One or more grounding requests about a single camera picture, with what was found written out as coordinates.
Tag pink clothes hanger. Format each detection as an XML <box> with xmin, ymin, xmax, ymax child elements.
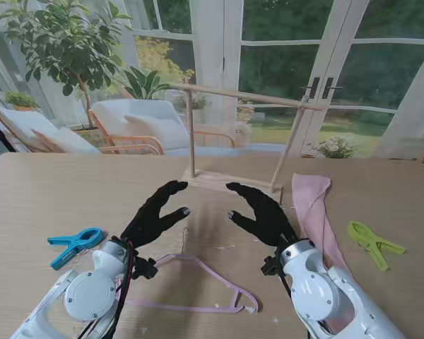
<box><xmin>119</xmin><ymin>227</ymin><xmax>259</xmax><ymax>314</ymax></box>

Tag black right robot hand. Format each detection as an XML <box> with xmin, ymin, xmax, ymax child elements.
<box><xmin>225</xmin><ymin>182</ymin><xmax>300</xmax><ymax>247</ymax></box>

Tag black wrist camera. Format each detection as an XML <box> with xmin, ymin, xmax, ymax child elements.
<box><xmin>260</xmin><ymin>256</ymin><xmax>285</xmax><ymax>278</ymax></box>
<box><xmin>132</xmin><ymin>257</ymin><xmax>159</xmax><ymax>280</ymax></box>

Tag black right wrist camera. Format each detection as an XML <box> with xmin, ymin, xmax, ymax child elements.
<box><xmin>260</xmin><ymin>256</ymin><xmax>285</xmax><ymax>278</ymax></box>

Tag wooden drying rack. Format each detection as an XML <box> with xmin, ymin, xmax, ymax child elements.
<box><xmin>169</xmin><ymin>78</ymin><xmax>329</xmax><ymax>206</ymax></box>

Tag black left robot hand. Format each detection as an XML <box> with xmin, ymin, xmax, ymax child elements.
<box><xmin>119</xmin><ymin>180</ymin><xmax>192</xmax><ymax>251</ymax></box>

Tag green clothes peg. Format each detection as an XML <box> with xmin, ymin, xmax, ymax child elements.
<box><xmin>346</xmin><ymin>220</ymin><xmax>407</xmax><ymax>272</ymax></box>

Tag blue clothes peg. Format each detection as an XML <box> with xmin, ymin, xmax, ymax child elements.
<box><xmin>47</xmin><ymin>227</ymin><xmax>108</xmax><ymax>271</ymax></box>

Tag printed garden room backdrop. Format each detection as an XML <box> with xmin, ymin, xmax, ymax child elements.
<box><xmin>0</xmin><ymin>0</ymin><xmax>424</xmax><ymax>167</ymax></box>

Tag black red left arm cables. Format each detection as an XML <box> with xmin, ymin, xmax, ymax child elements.
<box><xmin>77</xmin><ymin>239</ymin><xmax>135</xmax><ymax>339</ymax></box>

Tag pink square towel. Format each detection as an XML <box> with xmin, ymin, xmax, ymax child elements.
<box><xmin>291</xmin><ymin>172</ymin><xmax>356</xmax><ymax>283</ymax></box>

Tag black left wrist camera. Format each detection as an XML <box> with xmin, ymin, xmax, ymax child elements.
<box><xmin>132</xmin><ymin>257</ymin><xmax>159</xmax><ymax>280</ymax></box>

